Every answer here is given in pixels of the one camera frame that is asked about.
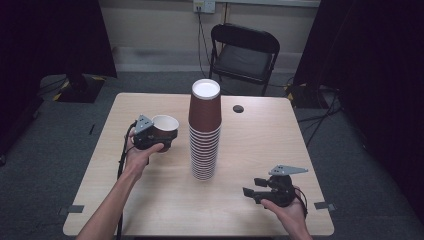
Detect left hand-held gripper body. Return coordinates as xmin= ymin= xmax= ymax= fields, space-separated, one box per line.
xmin=132 ymin=114 xmax=165 ymax=151

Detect black floor box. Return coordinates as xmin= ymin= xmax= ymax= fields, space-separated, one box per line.
xmin=287 ymin=83 xmax=322 ymax=110

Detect person's right hand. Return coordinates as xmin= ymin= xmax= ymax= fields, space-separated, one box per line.
xmin=260 ymin=191 xmax=309 ymax=235

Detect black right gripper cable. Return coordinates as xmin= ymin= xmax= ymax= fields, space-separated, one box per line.
xmin=293 ymin=186 xmax=309 ymax=218

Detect black folding chair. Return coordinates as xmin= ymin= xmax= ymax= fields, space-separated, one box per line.
xmin=208 ymin=22 xmax=281 ymax=97

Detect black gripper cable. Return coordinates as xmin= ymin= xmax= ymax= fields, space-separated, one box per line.
xmin=115 ymin=121 xmax=138 ymax=240
xmin=293 ymin=186 xmax=309 ymax=218

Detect stack of brown paper cups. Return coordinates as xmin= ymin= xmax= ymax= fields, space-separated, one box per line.
xmin=187 ymin=78 xmax=223 ymax=182

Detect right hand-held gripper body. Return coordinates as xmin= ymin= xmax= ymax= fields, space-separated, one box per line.
xmin=263 ymin=164 xmax=309 ymax=208

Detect brown paper cup white inside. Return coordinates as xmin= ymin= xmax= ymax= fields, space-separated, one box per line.
xmin=150 ymin=114 xmax=180 ymax=154

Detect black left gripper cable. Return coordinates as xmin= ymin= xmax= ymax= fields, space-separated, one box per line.
xmin=115 ymin=121 xmax=138 ymax=240

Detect grey tape strip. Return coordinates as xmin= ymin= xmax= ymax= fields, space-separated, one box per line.
xmin=313 ymin=201 xmax=336 ymax=212
xmin=58 ymin=204 xmax=85 ymax=216

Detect person's left hand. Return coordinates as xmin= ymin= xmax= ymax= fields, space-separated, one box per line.
xmin=123 ymin=128 xmax=165 ymax=181

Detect black stand base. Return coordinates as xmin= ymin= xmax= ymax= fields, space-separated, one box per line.
xmin=53 ymin=73 xmax=106 ymax=104

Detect black floor cables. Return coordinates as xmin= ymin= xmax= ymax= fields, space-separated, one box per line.
xmin=296 ymin=84 xmax=342 ymax=148

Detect black wall socket cable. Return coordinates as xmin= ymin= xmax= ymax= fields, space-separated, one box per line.
xmin=196 ymin=9 xmax=212 ymax=80

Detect white wall socket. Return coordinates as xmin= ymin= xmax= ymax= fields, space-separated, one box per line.
xmin=193 ymin=0 xmax=217 ymax=14

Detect dark curtain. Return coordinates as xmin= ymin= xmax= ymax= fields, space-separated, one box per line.
xmin=0 ymin=0 xmax=118 ymax=158
xmin=293 ymin=0 xmax=424 ymax=223

